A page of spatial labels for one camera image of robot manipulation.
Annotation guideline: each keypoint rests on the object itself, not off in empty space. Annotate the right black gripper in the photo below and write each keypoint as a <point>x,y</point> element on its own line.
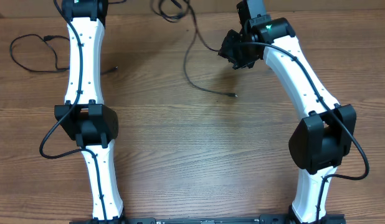
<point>227,52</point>

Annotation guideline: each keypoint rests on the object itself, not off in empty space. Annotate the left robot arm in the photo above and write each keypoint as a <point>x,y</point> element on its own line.
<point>84,116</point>

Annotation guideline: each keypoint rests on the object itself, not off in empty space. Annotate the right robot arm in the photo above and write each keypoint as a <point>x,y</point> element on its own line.
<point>323,135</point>

